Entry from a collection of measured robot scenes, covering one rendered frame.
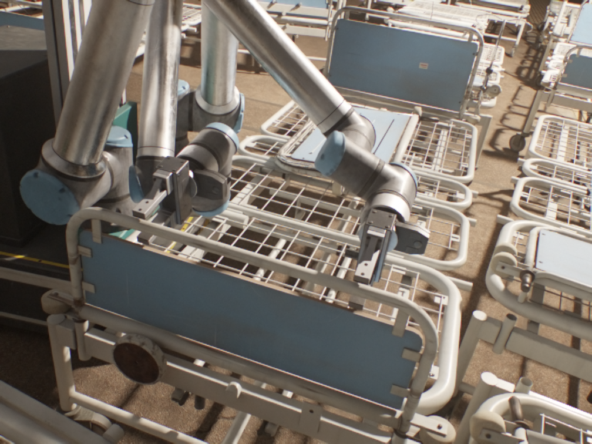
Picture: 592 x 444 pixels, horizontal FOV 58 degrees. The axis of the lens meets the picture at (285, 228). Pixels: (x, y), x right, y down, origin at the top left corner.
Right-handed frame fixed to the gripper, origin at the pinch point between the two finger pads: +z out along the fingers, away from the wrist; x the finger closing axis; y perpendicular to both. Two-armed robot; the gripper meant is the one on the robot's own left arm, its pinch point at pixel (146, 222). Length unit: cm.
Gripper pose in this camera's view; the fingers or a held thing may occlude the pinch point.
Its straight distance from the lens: 102.9
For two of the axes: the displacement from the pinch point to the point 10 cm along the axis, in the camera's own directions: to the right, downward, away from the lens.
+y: -9.4, -2.6, 2.3
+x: 0.5, -7.6, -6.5
